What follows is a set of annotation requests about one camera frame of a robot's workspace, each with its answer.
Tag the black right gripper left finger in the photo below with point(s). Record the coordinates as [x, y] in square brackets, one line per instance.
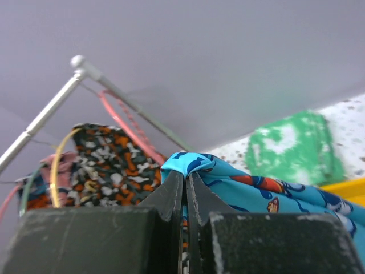
[144, 238]

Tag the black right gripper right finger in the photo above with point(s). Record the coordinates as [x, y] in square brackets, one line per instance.
[222, 240]

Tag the blue shark print shorts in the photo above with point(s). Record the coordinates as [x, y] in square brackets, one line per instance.
[259, 194]

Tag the orange black camouflage shorts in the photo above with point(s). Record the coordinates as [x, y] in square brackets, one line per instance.
[112, 170]

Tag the yellow hanger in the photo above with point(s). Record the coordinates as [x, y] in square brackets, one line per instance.
[55, 168]

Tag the pink patterned shorts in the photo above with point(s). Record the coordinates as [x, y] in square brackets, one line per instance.
[67, 163]

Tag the navy orange patterned shorts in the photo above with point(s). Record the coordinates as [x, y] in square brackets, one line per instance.
[38, 196]

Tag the green white tie-dye shorts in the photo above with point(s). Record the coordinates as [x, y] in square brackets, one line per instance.
[296, 149]

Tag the green hanger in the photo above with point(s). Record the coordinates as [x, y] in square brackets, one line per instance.
[27, 191]

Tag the yellow plastic tray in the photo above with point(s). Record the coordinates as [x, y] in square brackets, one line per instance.
[353, 190]

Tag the silver clothes rack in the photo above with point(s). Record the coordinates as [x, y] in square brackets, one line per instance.
[82, 69]

